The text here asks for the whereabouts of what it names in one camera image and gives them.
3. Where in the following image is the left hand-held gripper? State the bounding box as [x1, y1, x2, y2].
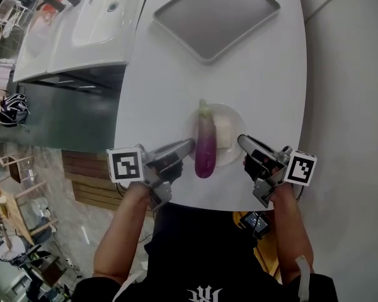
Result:
[106, 138, 196, 212]

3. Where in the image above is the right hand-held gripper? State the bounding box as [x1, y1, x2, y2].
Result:
[238, 133, 318, 209]

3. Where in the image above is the white round plate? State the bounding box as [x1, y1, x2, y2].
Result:
[187, 103, 247, 168]

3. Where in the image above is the purple eggplant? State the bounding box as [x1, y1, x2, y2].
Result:
[194, 98, 217, 179]

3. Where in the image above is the person's right forearm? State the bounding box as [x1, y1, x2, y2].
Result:
[272, 182, 314, 284]

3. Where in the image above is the person's left forearm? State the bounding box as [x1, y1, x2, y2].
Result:
[93, 181, 152, 286]

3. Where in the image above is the person's left hand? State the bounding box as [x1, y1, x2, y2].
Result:
[159, 159, 184, 184]

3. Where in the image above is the person's right hand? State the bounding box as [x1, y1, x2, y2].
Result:
[244, 151, 282, 182]

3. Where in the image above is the white block on plate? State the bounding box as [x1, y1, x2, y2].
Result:
[214, 118, 232, 149]

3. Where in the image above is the black device with screen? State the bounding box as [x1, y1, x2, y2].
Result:
[240, 211, 272, 239]

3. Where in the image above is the brown wooden slat pallet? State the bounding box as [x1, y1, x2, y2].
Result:
[62, 149, 155, 212]

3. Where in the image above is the person's black shirt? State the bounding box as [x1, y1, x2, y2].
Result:
[71, 204, 340, 302]

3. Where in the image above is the black sink stand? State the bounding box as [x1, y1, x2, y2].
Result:
[23, 65, 127, 91]

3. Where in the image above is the grey square tray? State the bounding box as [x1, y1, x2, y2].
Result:
[152, 0, 281, 65]

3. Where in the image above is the white bucket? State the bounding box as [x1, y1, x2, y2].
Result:
[31, 196, 50, 216]

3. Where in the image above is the white double sink counter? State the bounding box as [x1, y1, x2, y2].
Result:
[12, 0, 152, 83]

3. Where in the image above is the wooden stool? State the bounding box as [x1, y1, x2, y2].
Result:
[0, 155, 48, 201]

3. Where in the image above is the wooden side table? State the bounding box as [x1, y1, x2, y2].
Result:
[0, 181, 35, 248]

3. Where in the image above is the white arm strap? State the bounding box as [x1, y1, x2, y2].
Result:
[295, 255, 312, 302]

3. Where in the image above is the black bag with white cables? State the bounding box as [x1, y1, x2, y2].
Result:
[0, 93, 30, 128]

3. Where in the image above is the white wire chair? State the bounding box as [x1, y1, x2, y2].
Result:
[0, 0, 29, 40]

